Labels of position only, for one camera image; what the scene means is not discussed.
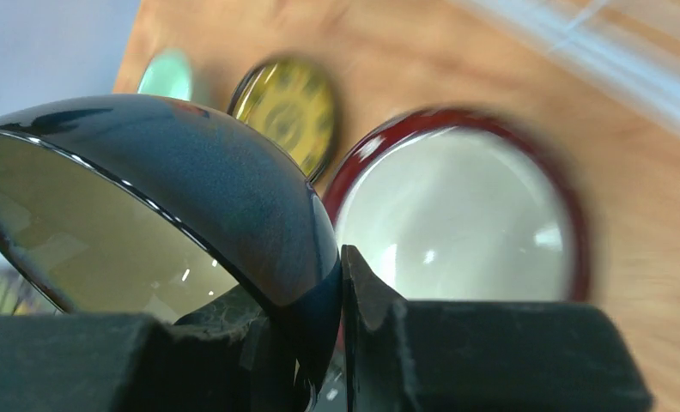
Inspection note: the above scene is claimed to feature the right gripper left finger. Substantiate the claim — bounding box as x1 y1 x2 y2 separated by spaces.
0 284 295 411

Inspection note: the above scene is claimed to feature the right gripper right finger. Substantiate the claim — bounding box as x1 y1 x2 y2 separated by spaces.
341 245 654 411

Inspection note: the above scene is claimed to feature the brown-rimmed white plate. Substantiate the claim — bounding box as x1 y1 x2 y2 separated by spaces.
323 106 594 301

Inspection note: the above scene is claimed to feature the dark blue bowl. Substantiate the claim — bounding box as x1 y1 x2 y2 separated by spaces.
0 94 342 399

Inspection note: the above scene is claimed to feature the yellow patterned black-rimmed plate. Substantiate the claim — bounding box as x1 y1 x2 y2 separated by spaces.
226 52 343 183

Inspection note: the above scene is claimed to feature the light teal bowl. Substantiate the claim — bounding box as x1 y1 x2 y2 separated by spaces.
137 49 194 101

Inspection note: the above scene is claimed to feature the white wire dish rack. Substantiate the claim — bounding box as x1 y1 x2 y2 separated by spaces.
459 0 680 136

